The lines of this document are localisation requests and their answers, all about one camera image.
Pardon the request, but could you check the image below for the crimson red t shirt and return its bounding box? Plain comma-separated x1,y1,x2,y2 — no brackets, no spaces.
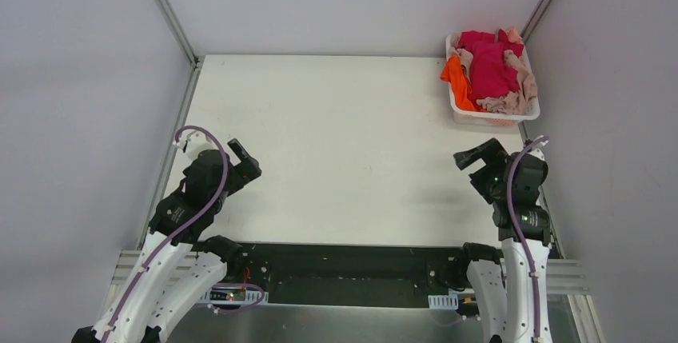
455,30,524,103

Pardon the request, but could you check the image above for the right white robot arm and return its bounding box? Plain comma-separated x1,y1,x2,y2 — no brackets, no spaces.
440,136,552,342

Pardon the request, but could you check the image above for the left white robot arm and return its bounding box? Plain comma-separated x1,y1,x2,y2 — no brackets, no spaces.
72,138,261,342

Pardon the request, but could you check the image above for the white plastic laundry basket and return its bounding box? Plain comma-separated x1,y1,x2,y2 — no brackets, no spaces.
440,29,540,126

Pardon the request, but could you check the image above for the beige t shirt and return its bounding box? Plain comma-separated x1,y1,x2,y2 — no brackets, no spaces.
447,49,538,115

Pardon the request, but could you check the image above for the orange t shirt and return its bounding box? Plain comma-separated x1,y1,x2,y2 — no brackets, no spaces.
440,54,485,112

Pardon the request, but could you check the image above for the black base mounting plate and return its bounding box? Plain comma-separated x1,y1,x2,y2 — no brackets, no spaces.
218,242,503,309

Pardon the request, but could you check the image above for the salmon pink t shirt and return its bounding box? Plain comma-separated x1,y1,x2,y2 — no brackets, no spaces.
504,26,524,45

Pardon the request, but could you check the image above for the aluminium frame rail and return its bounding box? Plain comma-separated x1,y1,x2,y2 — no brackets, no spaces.
110,250,591,295

